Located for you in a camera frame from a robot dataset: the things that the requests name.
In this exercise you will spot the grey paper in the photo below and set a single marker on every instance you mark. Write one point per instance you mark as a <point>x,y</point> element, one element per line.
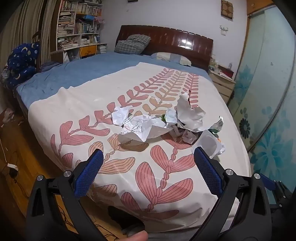
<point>188,138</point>

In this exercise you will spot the floral glass sliding door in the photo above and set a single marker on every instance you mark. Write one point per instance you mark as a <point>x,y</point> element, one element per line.
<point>266,92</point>

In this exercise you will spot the light wooden nightstand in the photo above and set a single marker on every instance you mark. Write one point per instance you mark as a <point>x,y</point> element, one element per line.
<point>223,85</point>

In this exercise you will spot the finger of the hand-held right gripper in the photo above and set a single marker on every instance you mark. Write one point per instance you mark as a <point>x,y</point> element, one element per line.
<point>269,182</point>

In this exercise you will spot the paper with line drawing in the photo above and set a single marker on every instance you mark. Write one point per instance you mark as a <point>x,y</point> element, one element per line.
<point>143,127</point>

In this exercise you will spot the large white paper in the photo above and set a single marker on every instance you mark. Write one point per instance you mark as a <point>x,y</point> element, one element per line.
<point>187,113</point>

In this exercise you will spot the blue moon print cloth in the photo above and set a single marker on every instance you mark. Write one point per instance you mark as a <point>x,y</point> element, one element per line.
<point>22,60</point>

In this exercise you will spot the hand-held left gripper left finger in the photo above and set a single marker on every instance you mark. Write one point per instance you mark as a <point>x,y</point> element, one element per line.
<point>91,168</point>

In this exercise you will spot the beige striped curtain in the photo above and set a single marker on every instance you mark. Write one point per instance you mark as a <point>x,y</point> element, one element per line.
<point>25,25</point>

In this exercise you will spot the green wrapper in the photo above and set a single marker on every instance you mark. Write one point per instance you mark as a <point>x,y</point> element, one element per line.
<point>163,117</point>

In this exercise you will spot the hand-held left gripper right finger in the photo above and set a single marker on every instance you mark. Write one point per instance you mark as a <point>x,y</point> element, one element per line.
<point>208,170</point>

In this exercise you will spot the white bookshelf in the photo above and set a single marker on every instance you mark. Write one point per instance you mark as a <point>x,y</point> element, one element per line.
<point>77,34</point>

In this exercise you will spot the white plastic cup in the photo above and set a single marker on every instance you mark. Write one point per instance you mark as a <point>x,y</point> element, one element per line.
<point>208,141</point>

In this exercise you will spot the small white paper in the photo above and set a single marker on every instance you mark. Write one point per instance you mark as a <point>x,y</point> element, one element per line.
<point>120,115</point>

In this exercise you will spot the white wall hook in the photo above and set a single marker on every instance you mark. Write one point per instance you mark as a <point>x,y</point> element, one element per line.
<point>223,30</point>

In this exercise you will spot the grey folded cloth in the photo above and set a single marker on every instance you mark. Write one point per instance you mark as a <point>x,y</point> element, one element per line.
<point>49,66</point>

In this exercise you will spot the red box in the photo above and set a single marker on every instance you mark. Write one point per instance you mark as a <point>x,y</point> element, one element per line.
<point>227,71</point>

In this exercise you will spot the pink crumpled cloth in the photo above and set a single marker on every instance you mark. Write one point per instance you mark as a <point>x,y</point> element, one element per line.
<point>8,115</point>

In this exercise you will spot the striped pillow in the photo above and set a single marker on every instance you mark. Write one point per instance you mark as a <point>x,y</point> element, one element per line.
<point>170,58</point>

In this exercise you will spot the person's left hand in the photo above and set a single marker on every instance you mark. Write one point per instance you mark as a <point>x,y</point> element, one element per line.
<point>137,236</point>

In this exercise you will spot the leaf print blanket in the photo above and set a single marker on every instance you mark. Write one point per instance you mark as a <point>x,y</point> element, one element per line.
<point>92,97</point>

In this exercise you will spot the grey checked pillow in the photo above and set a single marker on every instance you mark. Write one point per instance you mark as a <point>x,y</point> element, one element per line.
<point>131,45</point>

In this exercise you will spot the rows of books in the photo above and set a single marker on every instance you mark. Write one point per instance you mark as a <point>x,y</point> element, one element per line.
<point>67,25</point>

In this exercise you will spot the clear plastic wrap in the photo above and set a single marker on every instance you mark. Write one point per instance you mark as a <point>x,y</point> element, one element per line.
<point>221,147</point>

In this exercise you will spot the blue bed sheet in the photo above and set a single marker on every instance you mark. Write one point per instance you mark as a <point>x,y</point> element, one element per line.
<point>69,74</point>

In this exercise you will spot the foil wrapper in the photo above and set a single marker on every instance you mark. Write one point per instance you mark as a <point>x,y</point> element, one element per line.
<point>217,126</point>

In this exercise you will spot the brown wall picture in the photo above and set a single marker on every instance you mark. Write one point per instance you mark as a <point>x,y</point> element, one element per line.
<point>227,8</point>

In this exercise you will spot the dark wooden headboard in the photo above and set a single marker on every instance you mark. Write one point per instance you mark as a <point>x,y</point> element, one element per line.
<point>166,39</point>

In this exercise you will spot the white power adapter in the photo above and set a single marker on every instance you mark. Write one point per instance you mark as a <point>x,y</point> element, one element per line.
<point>12,166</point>

